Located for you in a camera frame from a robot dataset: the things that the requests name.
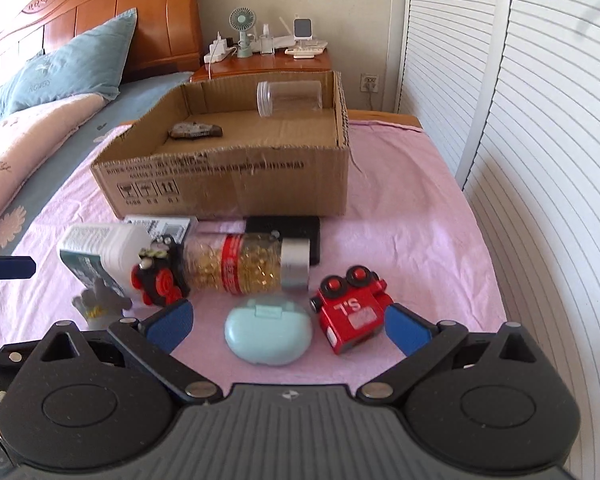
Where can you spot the blue pillow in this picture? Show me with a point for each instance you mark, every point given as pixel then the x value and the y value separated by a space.
pixel 70 65

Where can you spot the white remote control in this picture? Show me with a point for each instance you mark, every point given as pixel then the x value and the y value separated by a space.
pixel 305 52

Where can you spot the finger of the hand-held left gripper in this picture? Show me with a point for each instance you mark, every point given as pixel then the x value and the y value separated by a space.
pixel 7 267
pixel 0 370

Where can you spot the wall outlet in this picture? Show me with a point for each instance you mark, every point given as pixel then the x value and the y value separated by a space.
pixel 369 82

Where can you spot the wooden nightstand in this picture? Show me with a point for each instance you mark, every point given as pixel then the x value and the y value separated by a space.
pixel 260 66

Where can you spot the small clear bottle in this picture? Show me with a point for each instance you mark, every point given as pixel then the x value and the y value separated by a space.
pixel 266 42

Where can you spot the white power strip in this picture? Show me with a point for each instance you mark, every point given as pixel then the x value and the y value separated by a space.
pixel 219 50

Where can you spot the white device with screen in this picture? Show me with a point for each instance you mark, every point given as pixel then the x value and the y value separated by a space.
pixel 302 30

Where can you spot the small green desk fan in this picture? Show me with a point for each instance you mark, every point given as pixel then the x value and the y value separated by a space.
pixel 241 25

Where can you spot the light blue oval case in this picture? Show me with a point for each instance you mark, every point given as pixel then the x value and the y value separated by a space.
pixel 267 332

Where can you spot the clear plastic jar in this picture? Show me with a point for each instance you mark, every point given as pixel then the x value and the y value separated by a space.
pixel 292 97

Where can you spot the pink pillow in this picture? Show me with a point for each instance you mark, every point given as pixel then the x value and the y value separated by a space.
pixel 25 140

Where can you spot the white louvered door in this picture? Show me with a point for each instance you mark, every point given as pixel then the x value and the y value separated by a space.
pixel 560 185
pixel 445 60

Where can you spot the clear plastic package with label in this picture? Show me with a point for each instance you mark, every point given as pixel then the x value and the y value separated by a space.
pixel 175 227

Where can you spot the black and red toy train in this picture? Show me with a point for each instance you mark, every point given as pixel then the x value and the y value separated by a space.
pixel 162 280

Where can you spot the pink table cloth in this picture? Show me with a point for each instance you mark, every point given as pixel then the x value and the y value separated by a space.
pixel 410 220

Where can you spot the white bottle with green label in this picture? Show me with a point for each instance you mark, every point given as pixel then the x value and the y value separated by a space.
pixel 95 255

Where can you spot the blue flowered bedsheet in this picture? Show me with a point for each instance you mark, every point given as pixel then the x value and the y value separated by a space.
pixel 130 105

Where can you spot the clear bottle of yellow capsules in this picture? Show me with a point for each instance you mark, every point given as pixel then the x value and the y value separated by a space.
pixel 252 262

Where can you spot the black square box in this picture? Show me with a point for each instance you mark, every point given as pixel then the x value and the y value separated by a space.
pixel 300 232

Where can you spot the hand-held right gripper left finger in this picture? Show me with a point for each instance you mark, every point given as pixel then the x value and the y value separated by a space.
pixel 172 322

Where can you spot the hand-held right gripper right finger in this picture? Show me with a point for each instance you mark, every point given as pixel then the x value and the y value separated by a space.
pixel 405 331

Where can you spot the wooden bed headboard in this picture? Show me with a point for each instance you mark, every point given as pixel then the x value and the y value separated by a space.
pixel 145 20

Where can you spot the cardboard box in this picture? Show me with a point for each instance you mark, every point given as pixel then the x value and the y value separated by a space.
pixel 220 180

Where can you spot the red toy train car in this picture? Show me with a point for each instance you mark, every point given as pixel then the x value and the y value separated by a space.
pixel 350 315

